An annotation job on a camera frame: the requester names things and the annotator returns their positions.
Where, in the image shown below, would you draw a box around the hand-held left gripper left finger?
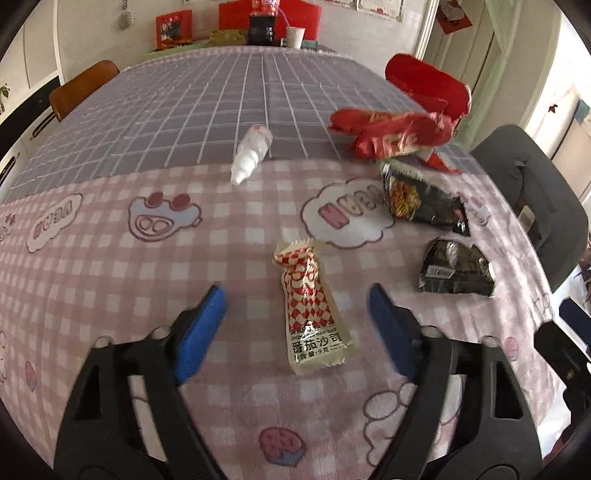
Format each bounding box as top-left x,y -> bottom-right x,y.
53,284 -> 229,480

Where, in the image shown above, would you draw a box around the chair with grey jacket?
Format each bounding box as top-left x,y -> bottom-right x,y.
468,124 -> 585,294

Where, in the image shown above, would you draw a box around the small white plastic bottle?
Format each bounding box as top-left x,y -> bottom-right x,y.
230,124 -> 274,186

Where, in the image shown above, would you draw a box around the white cabinet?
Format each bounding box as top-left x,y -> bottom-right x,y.
0,28 -> 63,185

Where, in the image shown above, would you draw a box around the pink checked tablecloth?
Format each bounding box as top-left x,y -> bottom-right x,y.
0,154 -> 557,480

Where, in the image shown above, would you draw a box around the cola bottle with red label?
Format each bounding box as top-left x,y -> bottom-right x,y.
248,0 -> 283,46

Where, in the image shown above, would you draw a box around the white device on stand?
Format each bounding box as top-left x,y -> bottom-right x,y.
519,205 -> 539,234

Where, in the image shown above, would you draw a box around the green flat boxes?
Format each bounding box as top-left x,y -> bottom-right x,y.
210,30 -> 245,47

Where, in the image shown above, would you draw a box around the red diamond door decoration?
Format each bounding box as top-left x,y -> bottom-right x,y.
436,0 -> 474,33

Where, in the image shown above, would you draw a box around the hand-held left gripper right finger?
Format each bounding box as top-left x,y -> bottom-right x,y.
367,283 -> 543,480

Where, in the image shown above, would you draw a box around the green lace curtain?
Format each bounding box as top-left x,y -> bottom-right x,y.
485,0 -> 522,93

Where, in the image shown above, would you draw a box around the red snack wrapper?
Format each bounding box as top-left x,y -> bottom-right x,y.
328,108 -> 458,174

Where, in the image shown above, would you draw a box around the brown wooden chair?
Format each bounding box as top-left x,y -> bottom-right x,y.
48,60 -> 121,123

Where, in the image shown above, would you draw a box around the red checked ketchup sachet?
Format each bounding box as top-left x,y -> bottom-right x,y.
273,239 -> 360,376

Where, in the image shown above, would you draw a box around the black snack packet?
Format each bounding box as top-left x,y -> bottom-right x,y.
379,159 -> 472,237
418,237 -> 497,298

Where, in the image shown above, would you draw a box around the grey grid tablecloth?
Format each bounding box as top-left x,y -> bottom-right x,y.
4,44 -> 476,204

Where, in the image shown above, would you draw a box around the red gift box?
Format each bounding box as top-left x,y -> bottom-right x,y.
218,0 -> 321,44

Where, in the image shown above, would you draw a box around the red photo card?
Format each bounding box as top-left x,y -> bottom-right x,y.
156,9 -> 194,49

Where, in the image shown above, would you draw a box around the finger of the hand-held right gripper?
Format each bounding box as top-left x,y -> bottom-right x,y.
558,296 -> 591,332
534,320 -> 591,426

